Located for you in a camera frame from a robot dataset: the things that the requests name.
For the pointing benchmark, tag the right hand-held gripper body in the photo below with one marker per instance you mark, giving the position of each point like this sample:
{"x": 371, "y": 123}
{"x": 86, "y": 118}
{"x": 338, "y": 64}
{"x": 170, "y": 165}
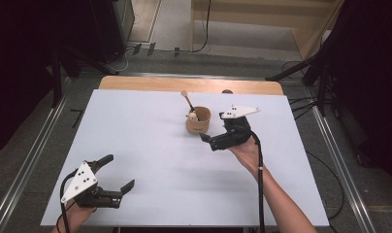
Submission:
{"x": 233, "y": 132}

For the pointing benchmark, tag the black metal stand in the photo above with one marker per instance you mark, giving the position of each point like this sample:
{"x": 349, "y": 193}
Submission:
{"x": 56, "y": 81}
{"x": 320, "y": 87}

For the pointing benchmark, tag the wooden cup with small figure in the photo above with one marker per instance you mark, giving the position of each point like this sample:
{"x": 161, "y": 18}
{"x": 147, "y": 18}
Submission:
{"x": 200, "y": 122}

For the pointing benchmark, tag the black cabinet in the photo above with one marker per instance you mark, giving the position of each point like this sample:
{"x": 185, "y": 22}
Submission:
{"x": 114, "y": 26}

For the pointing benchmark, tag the person's right hand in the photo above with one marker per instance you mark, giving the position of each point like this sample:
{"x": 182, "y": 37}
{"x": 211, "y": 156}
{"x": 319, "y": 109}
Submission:
{"x": 247, "y": 157}

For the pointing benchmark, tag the person's left hand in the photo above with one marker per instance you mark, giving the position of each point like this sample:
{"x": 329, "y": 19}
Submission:
{"x": 77, "y": 215}

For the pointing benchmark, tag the black floor tape piece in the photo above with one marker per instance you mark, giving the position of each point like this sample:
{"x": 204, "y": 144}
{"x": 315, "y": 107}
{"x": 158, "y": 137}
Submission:
{"x": 176, "y": 51}
{"x": 137, "y": 49}
{"x": 151, "y": 49}

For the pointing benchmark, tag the light wooden furniture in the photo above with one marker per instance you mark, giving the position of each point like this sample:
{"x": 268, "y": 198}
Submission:
{"x": 249, "y": 17}

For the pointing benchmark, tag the white table cover sheet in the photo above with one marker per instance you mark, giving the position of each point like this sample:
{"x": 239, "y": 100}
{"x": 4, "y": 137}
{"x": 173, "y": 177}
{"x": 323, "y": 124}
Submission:
{"x": 145, "y": 145}

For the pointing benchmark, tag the dark round knob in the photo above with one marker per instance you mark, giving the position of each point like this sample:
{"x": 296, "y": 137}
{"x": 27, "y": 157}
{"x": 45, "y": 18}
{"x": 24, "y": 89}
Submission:
{"x": 227, "y": 91}

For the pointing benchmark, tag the aluminium floor rail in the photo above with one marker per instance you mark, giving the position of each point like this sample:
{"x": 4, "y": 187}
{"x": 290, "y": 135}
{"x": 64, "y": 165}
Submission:
{"x": 342, "y": 168}
{"x": 22, "y": 174}

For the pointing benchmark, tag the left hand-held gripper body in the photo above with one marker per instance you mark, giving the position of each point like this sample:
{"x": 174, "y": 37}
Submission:
{"x": 81, "y": 182}

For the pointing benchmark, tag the black floor tape mark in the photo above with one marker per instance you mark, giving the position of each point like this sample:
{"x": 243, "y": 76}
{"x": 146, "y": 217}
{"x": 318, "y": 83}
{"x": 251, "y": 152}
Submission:
{"x": 77, "y": 117}

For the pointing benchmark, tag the wooden table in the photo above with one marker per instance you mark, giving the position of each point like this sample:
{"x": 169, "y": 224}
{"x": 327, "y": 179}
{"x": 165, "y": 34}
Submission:
{"x": 152, "y": 84}

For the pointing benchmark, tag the dark curtain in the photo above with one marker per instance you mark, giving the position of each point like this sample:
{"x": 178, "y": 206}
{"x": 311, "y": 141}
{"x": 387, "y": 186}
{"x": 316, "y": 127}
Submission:
{"x": 19, "y": 64}
{"x": 372, "y": 81}

